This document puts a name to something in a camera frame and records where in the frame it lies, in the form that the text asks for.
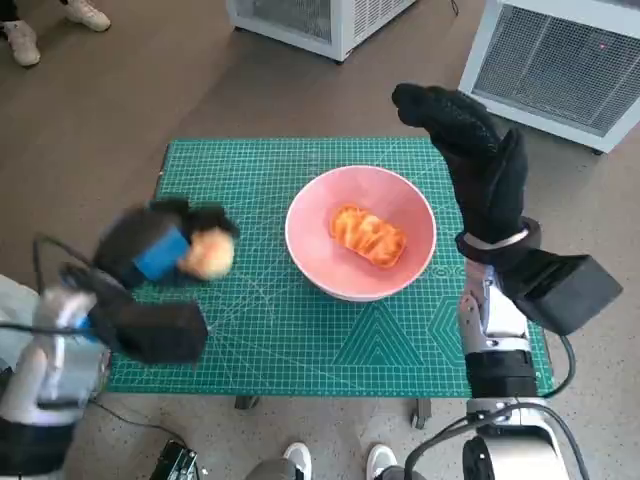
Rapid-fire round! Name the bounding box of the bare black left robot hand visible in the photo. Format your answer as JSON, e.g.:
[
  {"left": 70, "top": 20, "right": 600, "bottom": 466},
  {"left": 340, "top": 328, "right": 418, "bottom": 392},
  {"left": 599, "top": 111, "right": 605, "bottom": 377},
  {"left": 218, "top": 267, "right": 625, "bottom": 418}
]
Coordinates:
[{"left": 93, "top": 196, "right": 242, "bottom": 290}]

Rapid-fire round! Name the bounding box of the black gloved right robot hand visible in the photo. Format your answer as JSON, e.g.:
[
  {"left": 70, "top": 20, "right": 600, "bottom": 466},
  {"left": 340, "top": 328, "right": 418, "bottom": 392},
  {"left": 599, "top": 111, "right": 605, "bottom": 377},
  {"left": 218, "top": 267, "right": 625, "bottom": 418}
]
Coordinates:
[{"left": 390, "top": 82, "right": 530, "bottom": 247}]

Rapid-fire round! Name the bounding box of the round toy bread bun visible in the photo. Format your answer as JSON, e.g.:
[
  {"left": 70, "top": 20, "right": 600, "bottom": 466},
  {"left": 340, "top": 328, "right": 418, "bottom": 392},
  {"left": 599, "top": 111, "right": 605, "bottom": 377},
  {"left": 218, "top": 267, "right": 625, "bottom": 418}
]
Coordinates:
[{"left": 181, "top": 226, "right": 237, "bottom": 282}]

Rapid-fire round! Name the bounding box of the orange toy croissant bread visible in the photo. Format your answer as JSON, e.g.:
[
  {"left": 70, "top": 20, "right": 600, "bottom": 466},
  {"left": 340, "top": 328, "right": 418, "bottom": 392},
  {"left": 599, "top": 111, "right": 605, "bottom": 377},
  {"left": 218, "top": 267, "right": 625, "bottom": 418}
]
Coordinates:
[{"left": 327, "top": 202, "right": 408, "bottom": 271}]

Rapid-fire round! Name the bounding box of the pink bowl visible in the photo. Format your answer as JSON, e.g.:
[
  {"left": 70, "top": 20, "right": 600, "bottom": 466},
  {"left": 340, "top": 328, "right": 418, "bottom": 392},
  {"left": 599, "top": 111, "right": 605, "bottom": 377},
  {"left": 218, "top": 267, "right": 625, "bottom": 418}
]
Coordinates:
[{"left": 284, "top": 166, "right": 436, "bottom": 303}]

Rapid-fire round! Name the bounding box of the white mesh cabinet red light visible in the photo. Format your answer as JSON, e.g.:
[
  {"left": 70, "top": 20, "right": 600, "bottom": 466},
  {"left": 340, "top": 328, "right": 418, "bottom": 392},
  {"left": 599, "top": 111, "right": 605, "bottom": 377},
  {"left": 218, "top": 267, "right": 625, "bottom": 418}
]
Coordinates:
[{"left": 456, "top": 0, "right": 640, "bottom": 156}]

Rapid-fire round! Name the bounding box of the person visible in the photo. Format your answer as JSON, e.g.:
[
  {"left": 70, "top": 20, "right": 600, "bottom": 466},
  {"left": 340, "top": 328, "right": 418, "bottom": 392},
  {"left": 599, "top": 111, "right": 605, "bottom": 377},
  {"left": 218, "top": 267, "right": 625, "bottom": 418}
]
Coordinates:
[
  {"left": 0, "top": 272, "right": 42, "bottom": 369},
  {"left": 0, "top": 0, "right": 113, "bottom": 68},
  {"left": 246, "top": 441, "right": 401, "bottom": 480}
]

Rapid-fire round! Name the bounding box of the green cutting mat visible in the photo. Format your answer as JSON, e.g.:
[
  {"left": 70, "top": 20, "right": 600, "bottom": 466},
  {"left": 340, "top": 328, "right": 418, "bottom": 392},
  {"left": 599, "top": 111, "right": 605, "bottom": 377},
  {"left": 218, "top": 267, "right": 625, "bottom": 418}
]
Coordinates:
[{"left": 106, "top": 138, "right": 556, "bottom": 399}]

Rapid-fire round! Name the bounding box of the black metal device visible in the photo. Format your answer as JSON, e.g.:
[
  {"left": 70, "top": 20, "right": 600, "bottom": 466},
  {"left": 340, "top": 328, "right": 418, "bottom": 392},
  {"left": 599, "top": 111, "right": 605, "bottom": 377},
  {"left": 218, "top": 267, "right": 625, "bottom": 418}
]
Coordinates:
[{"left": 148, "top": 439, "right": 200, "bottom": 480}]

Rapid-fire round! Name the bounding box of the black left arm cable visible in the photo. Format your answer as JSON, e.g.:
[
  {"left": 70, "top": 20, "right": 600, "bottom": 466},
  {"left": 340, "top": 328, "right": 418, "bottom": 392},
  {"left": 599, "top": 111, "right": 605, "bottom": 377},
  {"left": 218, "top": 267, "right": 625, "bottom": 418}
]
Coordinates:
[{"left": 0, "top": 233, "right": 129, "bottom": 334}]

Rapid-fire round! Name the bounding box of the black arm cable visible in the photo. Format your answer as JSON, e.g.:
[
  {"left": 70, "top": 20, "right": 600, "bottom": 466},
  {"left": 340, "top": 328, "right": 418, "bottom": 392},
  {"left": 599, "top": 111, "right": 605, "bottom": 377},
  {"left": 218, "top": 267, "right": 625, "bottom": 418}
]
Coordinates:
[
  {"left": 0, "top": 233, "right": 129, "bottom": 334},
  {"left": 402, "top": 333, "right": 579, "bottom": 480}
]

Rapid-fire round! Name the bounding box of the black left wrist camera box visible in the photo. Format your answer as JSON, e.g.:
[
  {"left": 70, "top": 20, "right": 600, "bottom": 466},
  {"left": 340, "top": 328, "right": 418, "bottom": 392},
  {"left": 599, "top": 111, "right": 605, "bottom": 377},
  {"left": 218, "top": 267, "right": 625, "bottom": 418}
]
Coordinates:
[{"left": 91, "top": 296, "right": 209, "bottom": 366}]

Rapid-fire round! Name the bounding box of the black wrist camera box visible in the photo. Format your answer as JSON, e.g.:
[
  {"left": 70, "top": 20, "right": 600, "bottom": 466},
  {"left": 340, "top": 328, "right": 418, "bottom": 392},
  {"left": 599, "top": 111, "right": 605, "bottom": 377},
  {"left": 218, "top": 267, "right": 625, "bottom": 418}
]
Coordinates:
[
  {"left": 91, "top": 296, "right": 209, "bottom": 366},
  {"left": 508, "top": 246, "right": 625, "bottom": 337}
]

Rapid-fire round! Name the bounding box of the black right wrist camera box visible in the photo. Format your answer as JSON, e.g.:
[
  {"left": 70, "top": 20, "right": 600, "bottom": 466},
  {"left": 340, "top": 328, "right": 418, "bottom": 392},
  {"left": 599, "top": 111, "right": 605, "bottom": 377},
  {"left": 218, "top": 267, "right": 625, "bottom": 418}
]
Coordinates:
[{"left": 508, "top": 246, "right": 625, "bottom": 337}]

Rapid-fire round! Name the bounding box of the thin black floor cable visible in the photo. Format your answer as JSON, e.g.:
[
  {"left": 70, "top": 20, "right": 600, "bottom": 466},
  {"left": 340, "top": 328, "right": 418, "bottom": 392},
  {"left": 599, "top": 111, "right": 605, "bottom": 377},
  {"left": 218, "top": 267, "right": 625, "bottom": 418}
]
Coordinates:
[{"left": 88, "top": 398, "right": 187, "bottom": 447}]

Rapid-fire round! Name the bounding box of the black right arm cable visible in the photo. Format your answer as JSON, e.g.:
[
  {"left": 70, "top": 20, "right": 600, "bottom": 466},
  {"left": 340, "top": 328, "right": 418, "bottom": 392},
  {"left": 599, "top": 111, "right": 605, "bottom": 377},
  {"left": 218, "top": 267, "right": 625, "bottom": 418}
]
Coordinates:
[{"left": 402, "top": 333, "right": 579, "bottom": 480}]

